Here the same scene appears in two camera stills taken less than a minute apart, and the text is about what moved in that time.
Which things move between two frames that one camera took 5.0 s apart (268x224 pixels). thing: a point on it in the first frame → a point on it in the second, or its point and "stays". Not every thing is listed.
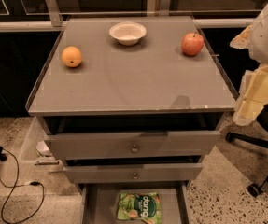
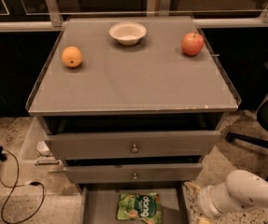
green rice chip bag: x=143 y=206 stays
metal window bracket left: x=52 y=6 stays
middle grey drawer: x=135 y=174 stays
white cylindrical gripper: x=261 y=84 → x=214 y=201
